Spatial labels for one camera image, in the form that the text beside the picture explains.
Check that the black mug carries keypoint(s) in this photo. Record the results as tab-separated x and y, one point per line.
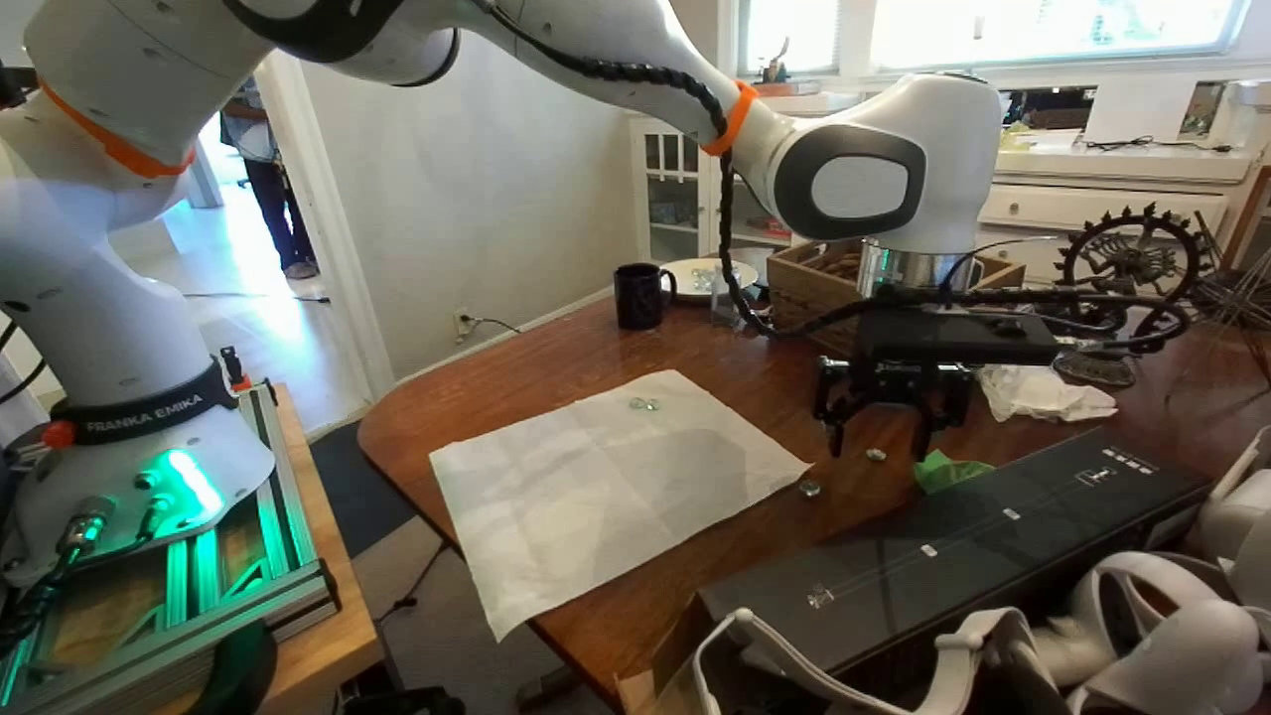
643	294

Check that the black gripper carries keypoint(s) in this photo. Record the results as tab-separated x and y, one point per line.
908	355

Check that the wooden crate basket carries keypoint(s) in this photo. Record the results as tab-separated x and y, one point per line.
816	279

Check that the crumpled white tissue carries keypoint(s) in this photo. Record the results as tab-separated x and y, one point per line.
1041	394

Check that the white drawer sideboard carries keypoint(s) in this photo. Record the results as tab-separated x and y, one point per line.
1051	191

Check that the white paper sheet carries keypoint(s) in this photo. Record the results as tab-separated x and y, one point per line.
555	504

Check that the white plate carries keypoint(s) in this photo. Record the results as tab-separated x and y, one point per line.
710	274

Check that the wooden side table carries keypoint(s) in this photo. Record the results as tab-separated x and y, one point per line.
289	643

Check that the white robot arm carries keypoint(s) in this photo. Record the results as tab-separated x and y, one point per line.
150	434

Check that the white cabinet with glass doors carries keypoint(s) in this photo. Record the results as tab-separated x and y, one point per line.
676	191

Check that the green snack wrapper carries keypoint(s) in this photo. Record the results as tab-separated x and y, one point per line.
934	470

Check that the dark metal statue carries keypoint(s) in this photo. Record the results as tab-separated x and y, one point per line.
1126	292

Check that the long black box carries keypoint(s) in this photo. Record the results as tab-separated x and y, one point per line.
1020	535

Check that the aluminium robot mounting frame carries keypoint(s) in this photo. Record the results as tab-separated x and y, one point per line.
141	568

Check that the clear glass bead on paper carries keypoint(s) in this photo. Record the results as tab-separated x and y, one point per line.
645	401

